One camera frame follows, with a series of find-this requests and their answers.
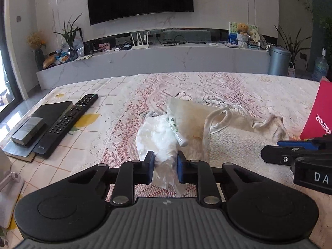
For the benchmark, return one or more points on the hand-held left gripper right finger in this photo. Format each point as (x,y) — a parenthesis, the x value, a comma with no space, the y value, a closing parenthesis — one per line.
(181,168)

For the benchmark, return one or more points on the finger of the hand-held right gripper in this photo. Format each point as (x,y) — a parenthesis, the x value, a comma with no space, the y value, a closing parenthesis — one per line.
(323,141)
(277,155)

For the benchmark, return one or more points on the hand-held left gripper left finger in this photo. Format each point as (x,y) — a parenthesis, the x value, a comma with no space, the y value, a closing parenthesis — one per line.
(151,168)

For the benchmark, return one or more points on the white knitted bag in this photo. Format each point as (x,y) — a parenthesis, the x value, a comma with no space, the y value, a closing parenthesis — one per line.
(246,145)

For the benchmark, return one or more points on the white tube green print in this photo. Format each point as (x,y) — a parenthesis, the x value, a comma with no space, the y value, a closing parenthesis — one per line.
(179,134)

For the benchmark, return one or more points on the white plastic bag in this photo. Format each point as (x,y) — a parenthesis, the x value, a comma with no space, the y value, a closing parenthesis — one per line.
(155,134)

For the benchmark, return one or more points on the cream translucent bag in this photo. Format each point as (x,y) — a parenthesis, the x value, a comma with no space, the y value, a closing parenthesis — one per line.
(192,119)

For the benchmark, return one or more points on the red clear storage box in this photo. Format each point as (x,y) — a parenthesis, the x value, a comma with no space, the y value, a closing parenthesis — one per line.
(319,109)

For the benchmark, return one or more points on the blue water jug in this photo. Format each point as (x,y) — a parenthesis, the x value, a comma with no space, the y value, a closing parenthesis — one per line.
(320,68)

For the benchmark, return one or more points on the small woven basket bag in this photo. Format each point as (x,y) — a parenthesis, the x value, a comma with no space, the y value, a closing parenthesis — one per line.
(291,71)

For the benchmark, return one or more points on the grey blue trash can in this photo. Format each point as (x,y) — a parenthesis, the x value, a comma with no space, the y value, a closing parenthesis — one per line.
(278,61)

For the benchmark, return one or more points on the black remote control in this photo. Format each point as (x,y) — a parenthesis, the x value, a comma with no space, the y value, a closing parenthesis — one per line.
(67,124)

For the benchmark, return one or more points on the tall leafy floor plant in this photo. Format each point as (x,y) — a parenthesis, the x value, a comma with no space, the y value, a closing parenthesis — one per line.
(293,46)

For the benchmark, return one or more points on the lemon print checked cloth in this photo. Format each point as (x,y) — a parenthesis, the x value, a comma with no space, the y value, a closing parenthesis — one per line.
(85,90)

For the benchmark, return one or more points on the marble television console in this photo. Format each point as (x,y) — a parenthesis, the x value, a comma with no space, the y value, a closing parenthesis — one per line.
(155,62)

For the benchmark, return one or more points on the trailing pothos plant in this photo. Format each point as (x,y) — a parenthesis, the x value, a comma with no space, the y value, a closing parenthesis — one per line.
(325,31)

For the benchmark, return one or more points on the black book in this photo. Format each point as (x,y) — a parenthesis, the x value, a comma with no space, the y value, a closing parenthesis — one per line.
(49,111)

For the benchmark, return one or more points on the round hand fan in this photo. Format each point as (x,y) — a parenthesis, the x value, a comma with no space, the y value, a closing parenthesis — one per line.
(255,36)

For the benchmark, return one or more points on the white router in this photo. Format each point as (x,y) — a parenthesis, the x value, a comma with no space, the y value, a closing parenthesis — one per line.
(140,46)

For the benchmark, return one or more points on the teddy bear bouquet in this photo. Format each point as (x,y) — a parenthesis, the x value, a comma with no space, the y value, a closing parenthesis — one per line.
(243,35)

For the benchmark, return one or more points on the small silver box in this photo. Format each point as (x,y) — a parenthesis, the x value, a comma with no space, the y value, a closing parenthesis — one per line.
(28,131)

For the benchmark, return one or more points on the pink photo card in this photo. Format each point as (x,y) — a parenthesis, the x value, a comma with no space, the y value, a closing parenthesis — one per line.
(104,47)

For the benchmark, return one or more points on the blue green picture panel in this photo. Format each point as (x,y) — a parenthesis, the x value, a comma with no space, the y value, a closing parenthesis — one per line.
(233,31)

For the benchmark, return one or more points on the grey soundbar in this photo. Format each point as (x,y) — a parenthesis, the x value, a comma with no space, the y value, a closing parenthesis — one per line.
(186,35)

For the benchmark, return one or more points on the blue snack packets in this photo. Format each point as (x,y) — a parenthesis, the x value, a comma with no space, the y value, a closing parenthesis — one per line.
(62,57)

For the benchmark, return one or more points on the white phone stand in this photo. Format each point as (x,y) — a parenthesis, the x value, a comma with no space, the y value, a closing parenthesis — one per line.
(10,199)

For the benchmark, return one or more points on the brown round ornament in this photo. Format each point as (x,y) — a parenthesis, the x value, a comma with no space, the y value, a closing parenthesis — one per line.
(49,62)

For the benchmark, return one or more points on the green plant in glass vase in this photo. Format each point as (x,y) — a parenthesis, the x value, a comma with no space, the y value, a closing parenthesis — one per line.
(70,33)

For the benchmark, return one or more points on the dried yellow flowers vase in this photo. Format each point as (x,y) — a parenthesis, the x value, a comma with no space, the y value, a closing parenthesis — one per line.
(36,41)

